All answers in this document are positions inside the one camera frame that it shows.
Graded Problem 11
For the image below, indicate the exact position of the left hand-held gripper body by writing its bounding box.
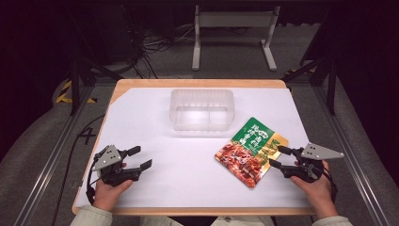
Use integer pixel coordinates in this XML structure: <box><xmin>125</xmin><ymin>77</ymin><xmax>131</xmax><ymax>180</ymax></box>
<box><xmin>90</xmin><ymin>144</ymin><xmax>142</xmax><ymax>186</ymax></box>

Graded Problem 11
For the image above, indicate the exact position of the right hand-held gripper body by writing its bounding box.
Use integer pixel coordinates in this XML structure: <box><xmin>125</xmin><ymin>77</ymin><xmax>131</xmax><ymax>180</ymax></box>
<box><xmin>280</xmin><ymin>142</ymin><xmax>345</xmax><ymax>184</ymax></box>

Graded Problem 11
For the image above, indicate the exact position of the green and red food packet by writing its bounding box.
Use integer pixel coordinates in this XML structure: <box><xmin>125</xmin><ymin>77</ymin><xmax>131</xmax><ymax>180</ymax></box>
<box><xmin>214</xmin><ymin>116</ymin><xmax>290</xmax><ymax>189</ymax></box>

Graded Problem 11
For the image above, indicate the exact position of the person's left hand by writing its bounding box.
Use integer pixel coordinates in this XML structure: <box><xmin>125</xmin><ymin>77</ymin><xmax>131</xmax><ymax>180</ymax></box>
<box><xmin>92</xmin><ymin>179</ymin><xmax>135</xmax><ymax>213</ymax></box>

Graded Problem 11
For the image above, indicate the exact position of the person's right hand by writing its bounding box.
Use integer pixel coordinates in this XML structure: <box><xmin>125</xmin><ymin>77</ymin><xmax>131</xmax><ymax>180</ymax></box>
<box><xmin>290</xmin><ymin>159</ymin><xmax>340</xmax><ymax>220</ymax></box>

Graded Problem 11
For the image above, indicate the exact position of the white table sheet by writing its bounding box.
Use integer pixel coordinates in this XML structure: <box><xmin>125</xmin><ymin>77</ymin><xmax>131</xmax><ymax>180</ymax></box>
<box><xmin>75</xmin><ymin>87</ymin><xmax>311</xmax><ymax>209</ymax></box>

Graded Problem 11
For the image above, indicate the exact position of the black metal stand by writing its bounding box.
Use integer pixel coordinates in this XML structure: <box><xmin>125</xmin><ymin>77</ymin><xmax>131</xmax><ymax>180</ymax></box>
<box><xmin>281</xmin><ymin>56</ymin><xmax>338</xmax><ymax>116</ymax></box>
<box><xmin>67</xmin><ymin>8</ymin><xmax>123</xmax><ymax>117</ymax></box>

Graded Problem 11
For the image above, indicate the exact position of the clear plastic container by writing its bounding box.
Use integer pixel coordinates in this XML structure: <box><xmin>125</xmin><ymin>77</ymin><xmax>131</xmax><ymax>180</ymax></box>
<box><xmin>168</xmin><ymin>89</ymin><xmax>236</xmax><ymax>133</ymax></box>

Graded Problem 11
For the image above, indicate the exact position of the yellow and black hazard tape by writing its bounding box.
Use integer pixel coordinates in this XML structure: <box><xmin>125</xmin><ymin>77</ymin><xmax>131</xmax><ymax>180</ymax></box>
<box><xmin>56</xmin><ymin>79</ymin><xmax>97</xmax><ymax>105</ymax></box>

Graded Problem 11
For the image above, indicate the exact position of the white metal stand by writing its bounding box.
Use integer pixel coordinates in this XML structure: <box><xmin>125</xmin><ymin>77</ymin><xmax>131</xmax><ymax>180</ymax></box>
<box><xmin>191</xmin><ymin>5</ymin><xmax>281</xmax><ymax>72</ymax></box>

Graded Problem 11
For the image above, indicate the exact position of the long black floor cable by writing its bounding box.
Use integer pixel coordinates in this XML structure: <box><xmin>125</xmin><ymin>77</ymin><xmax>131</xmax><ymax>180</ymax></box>
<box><xmin>51</xmin><ymin>114</ymin><xmax>106</xmax><ymax>226</ymax></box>

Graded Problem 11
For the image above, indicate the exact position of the left hand-held gripper cable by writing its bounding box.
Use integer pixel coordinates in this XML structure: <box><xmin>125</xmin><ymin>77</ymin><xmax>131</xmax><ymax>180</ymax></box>
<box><xmin>86</xmin><ymin>159</ymin><xmax>102</xmax><ymax>206</ymax></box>

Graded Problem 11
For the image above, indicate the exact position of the hand-held gripper cable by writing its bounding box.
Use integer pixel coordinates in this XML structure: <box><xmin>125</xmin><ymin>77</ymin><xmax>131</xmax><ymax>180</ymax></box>
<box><xmin>321</xmin><ymin>166</ymin><xmax>339</xmax><ymax>203</ymax></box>
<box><xmin>86</xmin><ymin>159</ymin><xmax>102</xmax><ymax>206</ymax></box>

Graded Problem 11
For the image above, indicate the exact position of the right hand-held gripper cable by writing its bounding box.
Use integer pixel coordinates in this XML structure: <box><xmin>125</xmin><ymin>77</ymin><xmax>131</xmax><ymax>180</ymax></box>
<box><xmin>321</xmin><ymin>166</ymin><xmax>339</xmax><ymax>203</ymax></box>

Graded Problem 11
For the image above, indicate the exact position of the aluminium floor rail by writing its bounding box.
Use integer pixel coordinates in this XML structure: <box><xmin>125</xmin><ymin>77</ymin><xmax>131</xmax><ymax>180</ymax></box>
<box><xmin>313</xmin><ymin>86</ymin><xmax>391</xmax><ymax>226</ymax></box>
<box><xmin>13</xmin><ymin>84</ymin><xmax>95</xmax><ymax>226</ymax></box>

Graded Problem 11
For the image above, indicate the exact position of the bundle of black cables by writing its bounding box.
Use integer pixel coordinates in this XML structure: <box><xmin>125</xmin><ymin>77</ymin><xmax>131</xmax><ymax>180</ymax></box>
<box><xmin>125</xmin><ymin>6</ymin><xmax>196</xmax><ymax>79</ymax></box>

